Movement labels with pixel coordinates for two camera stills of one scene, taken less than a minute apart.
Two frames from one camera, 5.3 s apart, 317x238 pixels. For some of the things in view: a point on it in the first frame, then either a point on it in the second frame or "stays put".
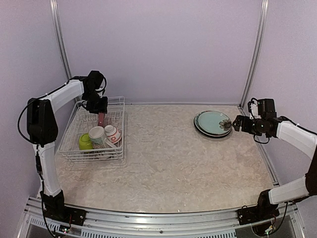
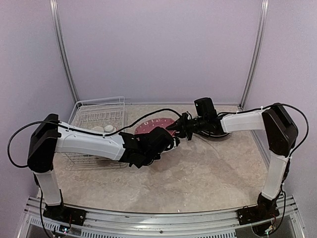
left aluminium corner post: [54, 8] stays put
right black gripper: [245, 127] to [181, 126]
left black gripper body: [94, 103] to [149, 160]
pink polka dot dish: [101, 118] to [149, 125]
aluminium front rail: [216, 224] stays put
